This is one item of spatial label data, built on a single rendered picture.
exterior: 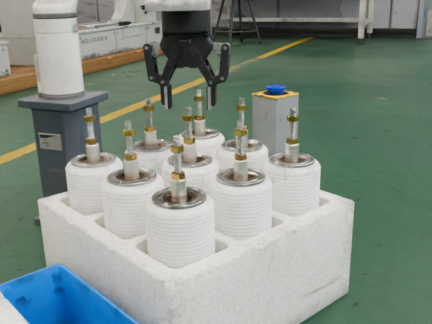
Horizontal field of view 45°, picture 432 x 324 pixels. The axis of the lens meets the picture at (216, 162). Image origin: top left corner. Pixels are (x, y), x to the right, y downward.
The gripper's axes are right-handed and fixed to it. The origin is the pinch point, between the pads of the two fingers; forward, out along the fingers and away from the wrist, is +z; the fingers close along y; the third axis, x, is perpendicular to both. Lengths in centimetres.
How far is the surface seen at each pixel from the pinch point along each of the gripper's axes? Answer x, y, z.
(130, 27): -319, 116, 10
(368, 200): -47, -35, 35
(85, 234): 13.7, 13.8, 18.1
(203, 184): 3.7, -2.8, 12.9
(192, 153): 0.8, -0.5, 8.6
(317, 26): -520, -29, 24
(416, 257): -18, -42, 35
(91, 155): 2.8, 16.4, 8.9
